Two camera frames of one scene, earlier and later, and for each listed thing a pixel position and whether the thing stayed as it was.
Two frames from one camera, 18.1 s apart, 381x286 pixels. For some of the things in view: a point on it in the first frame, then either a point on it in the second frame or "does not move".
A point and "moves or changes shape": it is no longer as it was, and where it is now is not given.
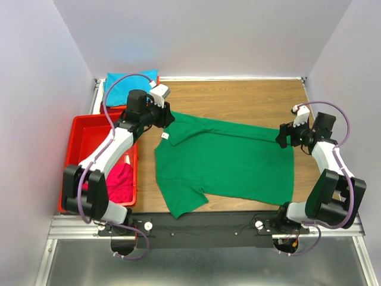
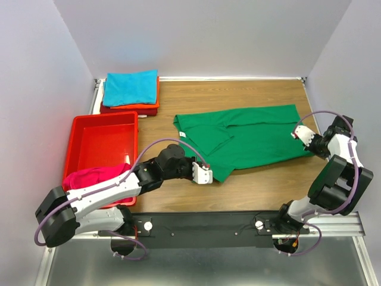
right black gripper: [285, 130] → [310, 147]
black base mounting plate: [204, 230] does not move
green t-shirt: [195, 157] moves or changes shape
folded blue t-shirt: [118, 93] does not move
